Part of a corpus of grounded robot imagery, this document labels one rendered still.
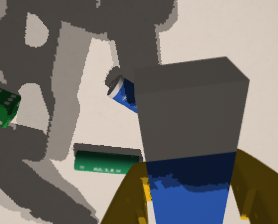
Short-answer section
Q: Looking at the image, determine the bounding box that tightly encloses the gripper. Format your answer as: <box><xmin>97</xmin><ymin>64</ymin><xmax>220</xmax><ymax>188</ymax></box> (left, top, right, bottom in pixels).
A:
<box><xmin>100</xmin><ymin>148</ymin><xmax>278</xmax><ymax>224</ymax></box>

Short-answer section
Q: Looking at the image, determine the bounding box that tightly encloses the green die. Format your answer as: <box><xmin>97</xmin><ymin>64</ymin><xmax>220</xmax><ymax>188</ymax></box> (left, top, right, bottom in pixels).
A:
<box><xmin>0</xmin><ymin>88</ymin><xmax>21</xmax><ymax>128</ymax></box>

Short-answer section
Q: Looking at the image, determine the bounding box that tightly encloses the dark blue aa battery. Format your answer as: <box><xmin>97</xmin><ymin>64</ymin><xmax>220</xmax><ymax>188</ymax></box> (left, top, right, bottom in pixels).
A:
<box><xmin>107</xmin><ymin>75</ymin><xmax>137</xmax><ymax>113</ymax></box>

